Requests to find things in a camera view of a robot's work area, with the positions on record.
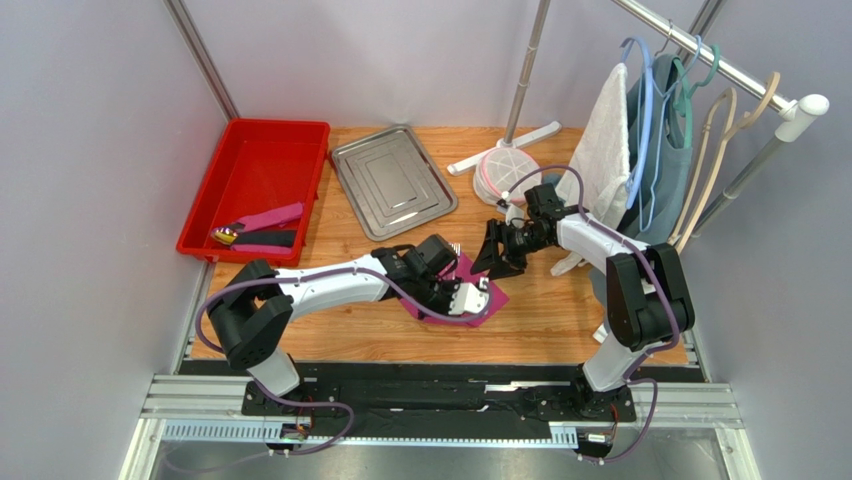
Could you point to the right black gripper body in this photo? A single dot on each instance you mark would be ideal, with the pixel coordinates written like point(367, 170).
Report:
point(508, 242)

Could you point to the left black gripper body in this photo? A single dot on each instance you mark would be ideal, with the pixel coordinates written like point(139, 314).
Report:
point(436, 295)

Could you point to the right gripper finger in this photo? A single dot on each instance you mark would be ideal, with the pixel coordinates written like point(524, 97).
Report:
point(489, 256)
point(506, 269)

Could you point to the magenta paper napkin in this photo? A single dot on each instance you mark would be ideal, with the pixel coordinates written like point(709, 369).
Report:
point(461, 271)

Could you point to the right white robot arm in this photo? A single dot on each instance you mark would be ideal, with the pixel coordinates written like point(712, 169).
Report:
point(648, 303)

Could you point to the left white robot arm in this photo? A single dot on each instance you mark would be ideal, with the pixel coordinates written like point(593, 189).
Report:
point(250, 315)

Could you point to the white round mesh container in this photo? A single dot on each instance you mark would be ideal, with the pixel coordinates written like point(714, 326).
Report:
point(499, 170)

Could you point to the stainless steel tray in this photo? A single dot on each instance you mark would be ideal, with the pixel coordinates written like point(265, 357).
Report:
point(391, 182)

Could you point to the white towel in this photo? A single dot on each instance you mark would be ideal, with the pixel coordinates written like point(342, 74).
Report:
point(602, 156)

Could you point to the blue clothes hanger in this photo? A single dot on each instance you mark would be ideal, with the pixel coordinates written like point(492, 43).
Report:
point(642, 120)

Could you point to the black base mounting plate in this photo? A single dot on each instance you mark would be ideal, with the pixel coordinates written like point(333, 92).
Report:
point(440, 401)

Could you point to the pink and black tool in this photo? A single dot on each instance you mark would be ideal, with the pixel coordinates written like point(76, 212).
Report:
point(261, 233)

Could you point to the teal hanging garment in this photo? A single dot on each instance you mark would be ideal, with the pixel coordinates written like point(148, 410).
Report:
point(608, 150)

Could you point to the beige clothes hanger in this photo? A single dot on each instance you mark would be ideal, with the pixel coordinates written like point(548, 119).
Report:
point(705, 169)
point(748, 118)

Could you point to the green clothes hanger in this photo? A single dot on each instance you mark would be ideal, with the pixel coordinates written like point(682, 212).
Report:
point(682, 106)

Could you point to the red plastic bin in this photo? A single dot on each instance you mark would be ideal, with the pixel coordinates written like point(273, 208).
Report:
point(258, 165)

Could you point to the aluminium rail frame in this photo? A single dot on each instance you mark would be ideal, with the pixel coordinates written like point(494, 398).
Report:
point(548, 321)

